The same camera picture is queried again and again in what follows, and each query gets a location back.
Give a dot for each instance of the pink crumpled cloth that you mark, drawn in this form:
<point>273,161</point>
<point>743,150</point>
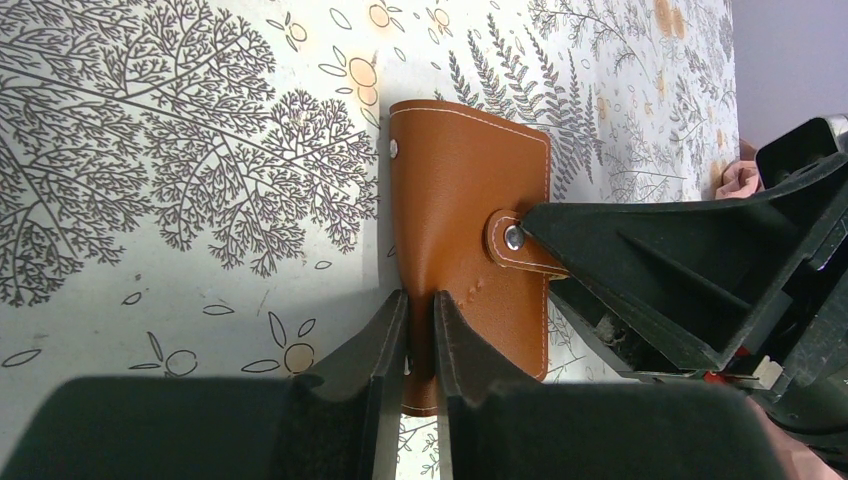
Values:
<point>742,178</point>

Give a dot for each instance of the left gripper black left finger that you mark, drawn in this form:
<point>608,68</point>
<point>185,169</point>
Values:
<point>337,420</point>

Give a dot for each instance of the brown leather card holder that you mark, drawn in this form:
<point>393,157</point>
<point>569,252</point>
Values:
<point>460,178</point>

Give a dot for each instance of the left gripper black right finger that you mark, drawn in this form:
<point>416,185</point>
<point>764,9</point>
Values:
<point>497,422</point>

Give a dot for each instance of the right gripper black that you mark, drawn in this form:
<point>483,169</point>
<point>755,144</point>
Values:
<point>752,290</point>

